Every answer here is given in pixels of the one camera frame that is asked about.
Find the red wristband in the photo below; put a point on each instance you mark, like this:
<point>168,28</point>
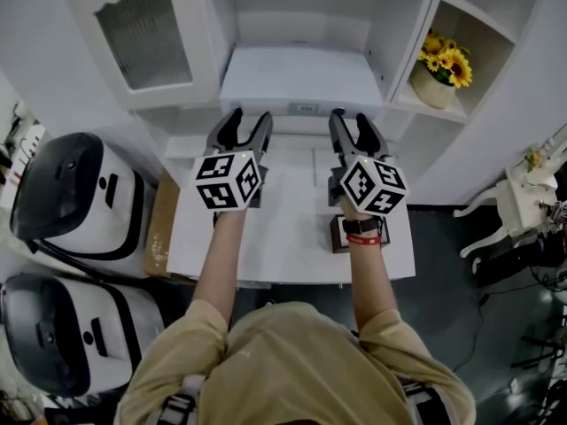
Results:
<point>364,239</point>

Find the white black rounded pod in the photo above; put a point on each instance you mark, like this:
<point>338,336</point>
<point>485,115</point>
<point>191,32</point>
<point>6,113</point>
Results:
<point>66,334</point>
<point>80,193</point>

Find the black wristwatch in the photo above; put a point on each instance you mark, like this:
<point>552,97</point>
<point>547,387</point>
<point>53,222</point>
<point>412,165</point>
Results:
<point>361,226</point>

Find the brown cardboard box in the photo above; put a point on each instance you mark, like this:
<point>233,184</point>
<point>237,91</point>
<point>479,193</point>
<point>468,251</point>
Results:
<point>159,224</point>

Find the white table top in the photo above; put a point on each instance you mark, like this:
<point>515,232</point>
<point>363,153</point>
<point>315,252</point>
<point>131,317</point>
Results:
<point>288,228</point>

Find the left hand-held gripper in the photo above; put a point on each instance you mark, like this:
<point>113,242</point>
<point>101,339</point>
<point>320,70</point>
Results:
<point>226,180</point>

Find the white shelf cabinet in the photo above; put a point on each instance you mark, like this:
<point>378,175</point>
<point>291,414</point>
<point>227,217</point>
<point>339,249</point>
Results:
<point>208,25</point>

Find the small flower bouquet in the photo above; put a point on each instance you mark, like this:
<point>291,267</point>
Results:
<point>533,157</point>

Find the white ornate side table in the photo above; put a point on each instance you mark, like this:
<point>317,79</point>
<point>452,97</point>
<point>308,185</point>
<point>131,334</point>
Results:
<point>518,206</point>

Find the ribbed glass cabinet door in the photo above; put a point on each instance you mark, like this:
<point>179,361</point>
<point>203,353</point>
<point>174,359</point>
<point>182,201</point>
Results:
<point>142,38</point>

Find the person's left forearm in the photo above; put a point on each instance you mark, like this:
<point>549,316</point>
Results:
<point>221,259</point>

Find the person's beige shirt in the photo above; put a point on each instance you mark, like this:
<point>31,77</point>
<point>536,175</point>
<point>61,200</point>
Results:
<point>288,361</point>

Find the black equipment base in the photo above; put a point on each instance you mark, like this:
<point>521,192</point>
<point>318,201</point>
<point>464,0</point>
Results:
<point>509,261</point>

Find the sunflower plant in cream pot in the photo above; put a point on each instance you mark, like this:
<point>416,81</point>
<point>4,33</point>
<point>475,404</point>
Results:
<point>432,89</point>

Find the person's right forearm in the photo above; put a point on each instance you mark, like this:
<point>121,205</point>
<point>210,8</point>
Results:
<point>370,281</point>

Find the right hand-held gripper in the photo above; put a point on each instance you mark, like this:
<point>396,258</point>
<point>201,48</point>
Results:
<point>374,184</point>

